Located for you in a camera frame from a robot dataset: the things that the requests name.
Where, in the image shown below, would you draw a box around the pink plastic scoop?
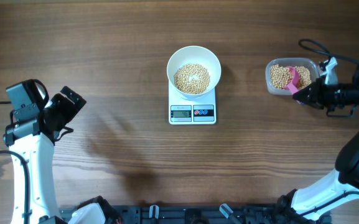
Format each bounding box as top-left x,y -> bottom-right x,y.
283,67 -> 299,95

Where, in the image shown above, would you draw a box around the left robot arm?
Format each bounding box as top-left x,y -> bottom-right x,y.
3,79 -> 86,223

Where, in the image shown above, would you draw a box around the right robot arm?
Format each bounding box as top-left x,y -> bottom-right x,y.
269,61 -> 359,223

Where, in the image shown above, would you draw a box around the white digital kitchen scale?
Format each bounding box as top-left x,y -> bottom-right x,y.
168,82 -> 217,125

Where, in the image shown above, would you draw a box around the soybeans in white bowl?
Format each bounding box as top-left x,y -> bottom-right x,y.
174,63 -> 210,95

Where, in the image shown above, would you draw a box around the white bowl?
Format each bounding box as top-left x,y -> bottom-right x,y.
167,45 -> 221,97

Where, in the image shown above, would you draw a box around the yellow soybeans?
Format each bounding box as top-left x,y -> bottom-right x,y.
269,64 -> 312,90

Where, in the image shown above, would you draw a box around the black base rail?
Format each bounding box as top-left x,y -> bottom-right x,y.
105,203 -> 332,224

